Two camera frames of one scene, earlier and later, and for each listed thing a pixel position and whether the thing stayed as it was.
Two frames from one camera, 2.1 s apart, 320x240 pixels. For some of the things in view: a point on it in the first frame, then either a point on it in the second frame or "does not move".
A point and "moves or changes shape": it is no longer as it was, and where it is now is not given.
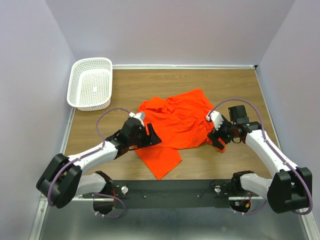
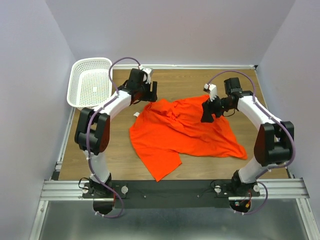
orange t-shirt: (179, 122) moves or changes shape
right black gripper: (225, 122) to (209, 108)
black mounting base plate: (169, 194) does not move
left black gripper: (152, 139) to (151, 96)
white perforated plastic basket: (90, 83) does not move
